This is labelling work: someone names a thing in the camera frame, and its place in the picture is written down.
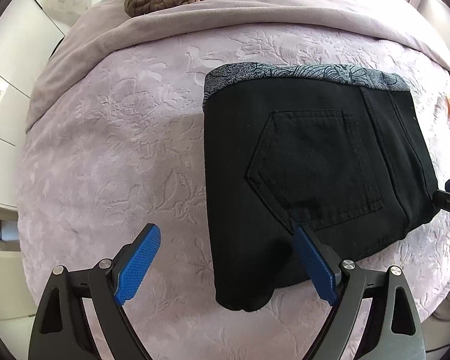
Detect white drawer cabinet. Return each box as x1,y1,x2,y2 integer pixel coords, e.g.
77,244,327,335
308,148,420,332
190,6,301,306
0,0,110,211

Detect black pants with patterned waistband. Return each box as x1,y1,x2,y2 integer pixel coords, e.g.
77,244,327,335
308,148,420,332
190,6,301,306
203,62,437,312

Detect lilac embossed bed blanket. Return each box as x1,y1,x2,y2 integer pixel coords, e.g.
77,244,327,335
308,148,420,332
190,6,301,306
17,0,450,359

